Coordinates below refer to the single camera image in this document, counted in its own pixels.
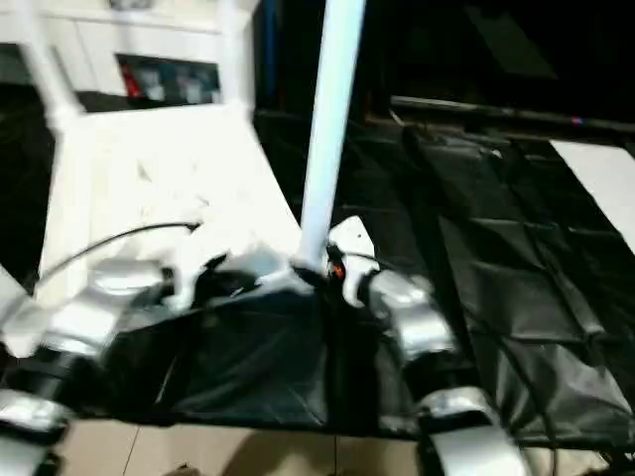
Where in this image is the white plastic table top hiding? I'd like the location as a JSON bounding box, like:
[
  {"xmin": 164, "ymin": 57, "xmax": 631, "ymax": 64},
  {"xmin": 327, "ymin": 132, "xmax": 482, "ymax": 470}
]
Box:
[{"xmin": 35, "ymin": 104, "xmax": 320, "ymax": 328}]

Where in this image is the black plastic mat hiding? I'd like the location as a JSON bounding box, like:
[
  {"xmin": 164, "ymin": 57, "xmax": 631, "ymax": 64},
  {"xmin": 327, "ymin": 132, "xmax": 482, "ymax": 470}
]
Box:
[{"xmin": 0, "ymin": 84, "xmax": 635, "ymax": 442}]

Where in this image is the grey left robot foot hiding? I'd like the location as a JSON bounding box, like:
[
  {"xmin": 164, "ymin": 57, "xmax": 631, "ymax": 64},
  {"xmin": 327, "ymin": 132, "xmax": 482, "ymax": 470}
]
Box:
[{"xmin": 159, "ymin": 462, "xmax": 204, "ymax": 476}]

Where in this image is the white cabinet with glass doors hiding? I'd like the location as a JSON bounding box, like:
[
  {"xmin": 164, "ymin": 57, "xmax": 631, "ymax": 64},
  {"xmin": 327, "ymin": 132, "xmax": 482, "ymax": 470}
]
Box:
[{"xmin": 0, "ymin": 0, "xmax": 261, "ymax": 105}]

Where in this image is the large black screen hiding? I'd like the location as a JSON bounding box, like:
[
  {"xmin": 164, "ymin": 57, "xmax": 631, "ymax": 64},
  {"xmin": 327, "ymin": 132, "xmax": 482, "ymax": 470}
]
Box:
[{"xmin": 260, "ymin": 0, "xmax": 635, "ymax": 125}]

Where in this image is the flat white board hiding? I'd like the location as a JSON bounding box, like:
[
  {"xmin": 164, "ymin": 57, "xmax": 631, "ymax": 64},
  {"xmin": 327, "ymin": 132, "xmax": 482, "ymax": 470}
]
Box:
[{"xmin": 549, "ymin": 141, "xmax": 635, "ymax": 254}]

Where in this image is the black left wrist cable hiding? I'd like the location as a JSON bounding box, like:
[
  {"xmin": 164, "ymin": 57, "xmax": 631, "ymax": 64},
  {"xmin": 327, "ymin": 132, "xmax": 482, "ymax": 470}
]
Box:
[{"xmin": 35, "ymin": 222, "xmax": 202, "ymax": 289}]

